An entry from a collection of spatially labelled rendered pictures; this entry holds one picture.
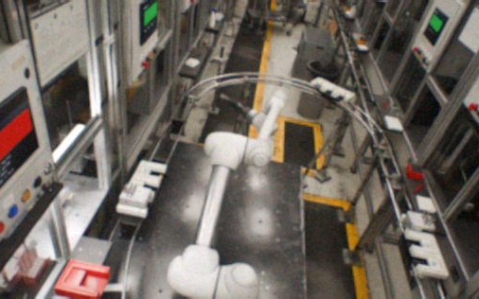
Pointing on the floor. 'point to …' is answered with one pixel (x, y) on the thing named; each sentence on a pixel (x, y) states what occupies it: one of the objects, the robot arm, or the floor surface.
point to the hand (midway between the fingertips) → (224, 98)
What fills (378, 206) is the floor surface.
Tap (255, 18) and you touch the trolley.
